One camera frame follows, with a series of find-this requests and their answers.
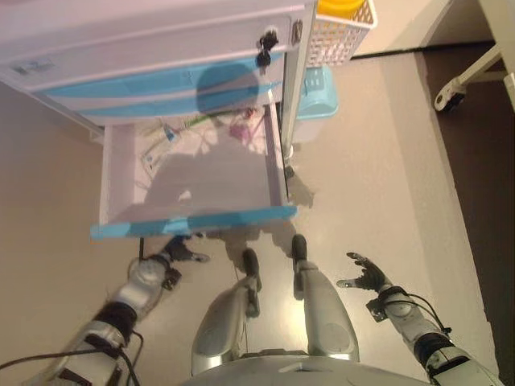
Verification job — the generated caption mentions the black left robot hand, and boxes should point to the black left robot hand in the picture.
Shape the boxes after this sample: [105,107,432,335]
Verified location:
[163,236,212,265]

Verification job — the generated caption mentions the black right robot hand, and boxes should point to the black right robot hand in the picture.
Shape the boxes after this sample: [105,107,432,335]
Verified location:
[336,252,393,295]

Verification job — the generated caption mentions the blue white cart drawer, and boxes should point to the blue white cart drawer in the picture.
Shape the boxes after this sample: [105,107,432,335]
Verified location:
[90,102,299,242]
[34,51,285,102]
[76,80,283,118]

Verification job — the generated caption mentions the purple medicine box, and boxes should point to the purple medicine box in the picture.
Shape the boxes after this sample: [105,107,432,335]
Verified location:
[229,120,253,140]

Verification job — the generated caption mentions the silver right robot leg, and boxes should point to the silver right robot leg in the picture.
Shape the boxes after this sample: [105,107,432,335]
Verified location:
[291,234,361,363]

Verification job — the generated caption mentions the silver robot leg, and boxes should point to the silver robot leg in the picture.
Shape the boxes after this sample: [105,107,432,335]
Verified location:
[291,234,361,363]
[192,248,263,377]

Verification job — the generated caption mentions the silver left robot leg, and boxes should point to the silver left robot leg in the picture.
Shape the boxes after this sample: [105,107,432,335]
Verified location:
[192,248,263,377]

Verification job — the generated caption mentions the blue white sachet package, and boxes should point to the blue white sachet package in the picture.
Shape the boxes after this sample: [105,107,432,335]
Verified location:
[138,124,179,175]

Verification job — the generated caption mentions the green white long package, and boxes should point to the green white long package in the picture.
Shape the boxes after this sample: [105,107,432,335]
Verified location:
[183,112,225,130]

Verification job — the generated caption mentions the light blue waste bin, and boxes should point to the light blue waste bin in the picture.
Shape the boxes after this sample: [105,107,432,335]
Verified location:
[295,66,340,121]

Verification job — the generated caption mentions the bed caster wheel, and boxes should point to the bed caster wheel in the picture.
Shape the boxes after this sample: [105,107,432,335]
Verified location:
[433,84,468,114]

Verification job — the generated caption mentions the white medical cart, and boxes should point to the white medical cart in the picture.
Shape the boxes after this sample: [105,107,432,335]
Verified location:
[0,0,319,183]

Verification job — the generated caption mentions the black cart keys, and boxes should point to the black cart keys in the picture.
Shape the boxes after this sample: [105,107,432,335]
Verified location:
[256,27,280,68]

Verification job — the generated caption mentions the white perforated basket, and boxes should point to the white perforated basket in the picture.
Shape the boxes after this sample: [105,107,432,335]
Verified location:
[307,0,380,68]

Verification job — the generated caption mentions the yellow sharps container red lid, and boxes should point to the yellow sharps container red lid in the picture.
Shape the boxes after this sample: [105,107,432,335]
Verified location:
[317,0,365,19]

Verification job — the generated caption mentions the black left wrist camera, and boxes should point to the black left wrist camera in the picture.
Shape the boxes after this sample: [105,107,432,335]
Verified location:
[162,267,183,292]

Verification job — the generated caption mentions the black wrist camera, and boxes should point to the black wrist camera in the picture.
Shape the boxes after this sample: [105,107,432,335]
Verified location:
[365,299,389,324]
[162,267,183,292]

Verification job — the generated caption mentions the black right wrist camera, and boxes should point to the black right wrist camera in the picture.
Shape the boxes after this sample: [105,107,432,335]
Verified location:
[365,299,389,324]

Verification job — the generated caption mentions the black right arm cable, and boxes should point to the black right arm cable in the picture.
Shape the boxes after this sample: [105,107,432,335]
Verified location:
[402,292,454,335]

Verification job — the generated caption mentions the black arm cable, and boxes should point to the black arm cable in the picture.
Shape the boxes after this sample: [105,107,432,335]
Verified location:
[402,292,454,335]
[0,331,144,386]

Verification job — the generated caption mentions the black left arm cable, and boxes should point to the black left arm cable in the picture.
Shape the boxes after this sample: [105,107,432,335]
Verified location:
[0,331,144,386]

